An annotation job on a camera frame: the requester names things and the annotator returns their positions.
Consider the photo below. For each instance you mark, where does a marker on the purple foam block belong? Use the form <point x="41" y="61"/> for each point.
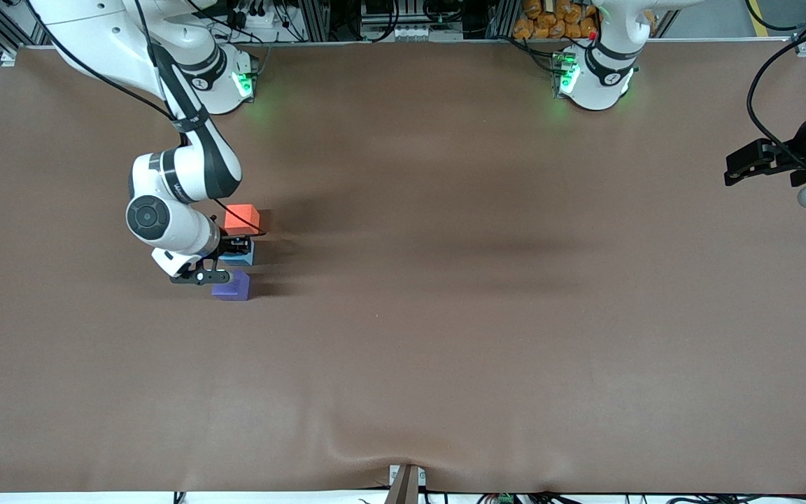
<point x="235" y="289"/>

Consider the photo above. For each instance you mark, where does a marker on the white power strip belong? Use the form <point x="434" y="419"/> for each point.
<point x="256" y="17"/>

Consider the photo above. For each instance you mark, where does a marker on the brown table mat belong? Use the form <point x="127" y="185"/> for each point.
<point x="445" y="350"/>

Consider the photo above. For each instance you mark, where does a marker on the bag of orange items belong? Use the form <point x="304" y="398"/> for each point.
<point x="543" y="24"/>

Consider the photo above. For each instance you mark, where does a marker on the green connector plug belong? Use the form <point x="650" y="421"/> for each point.
<point x="504" y="499"/>

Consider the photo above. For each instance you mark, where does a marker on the white post bracket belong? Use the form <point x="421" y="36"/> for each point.
<point x="393" y="474"/>

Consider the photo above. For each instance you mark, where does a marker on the light blue foam block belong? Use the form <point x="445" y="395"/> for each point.
<point x="238" y="260"/>

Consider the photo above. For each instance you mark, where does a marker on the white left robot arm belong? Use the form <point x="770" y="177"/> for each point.
<point x="599" y="84"/>

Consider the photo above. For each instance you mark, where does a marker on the brown camera post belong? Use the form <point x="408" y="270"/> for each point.
<point x="404" y="490"/>

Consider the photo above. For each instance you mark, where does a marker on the aluminium frame post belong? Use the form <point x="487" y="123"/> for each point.
<point x="502" y="17"/>
<point x="315" y="21"/>

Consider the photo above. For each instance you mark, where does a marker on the white terminal block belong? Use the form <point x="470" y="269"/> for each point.
<point x="417" y="33"/>

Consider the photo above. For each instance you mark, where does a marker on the orange foam block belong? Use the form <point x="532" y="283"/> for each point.
<point x="242" y="215"/>

